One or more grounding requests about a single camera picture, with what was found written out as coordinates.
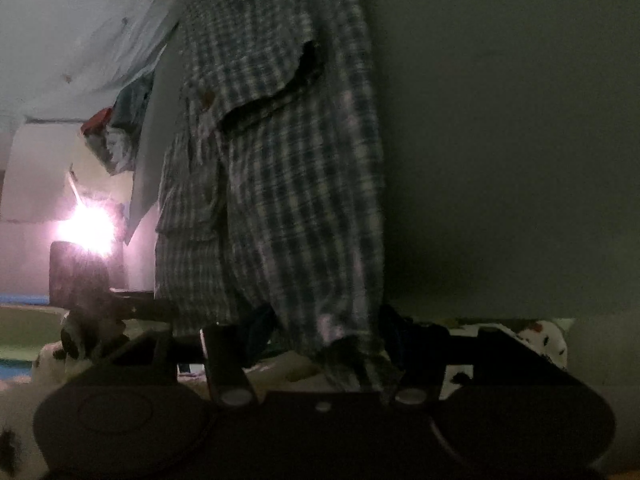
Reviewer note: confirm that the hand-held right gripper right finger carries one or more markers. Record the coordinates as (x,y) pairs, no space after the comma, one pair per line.
(417,377)

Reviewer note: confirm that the green mat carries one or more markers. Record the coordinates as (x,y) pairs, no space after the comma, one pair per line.
(20,325)

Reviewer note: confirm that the white printed sheet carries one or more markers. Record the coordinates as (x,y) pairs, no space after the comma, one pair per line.
(85,35)

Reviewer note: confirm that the plaid button shirt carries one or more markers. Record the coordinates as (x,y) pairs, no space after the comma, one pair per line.
(280,170)

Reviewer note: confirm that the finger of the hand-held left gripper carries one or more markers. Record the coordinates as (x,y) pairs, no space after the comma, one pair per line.
(150,306)

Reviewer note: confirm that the grey mattress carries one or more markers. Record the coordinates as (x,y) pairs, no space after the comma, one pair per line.
(500,135)

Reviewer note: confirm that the white spotted cloth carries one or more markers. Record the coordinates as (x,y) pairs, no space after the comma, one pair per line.
(30,410)

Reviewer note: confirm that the bright lamp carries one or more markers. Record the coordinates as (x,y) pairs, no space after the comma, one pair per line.
(85,227)

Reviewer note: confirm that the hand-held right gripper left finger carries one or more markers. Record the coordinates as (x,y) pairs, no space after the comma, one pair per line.
(227,365)

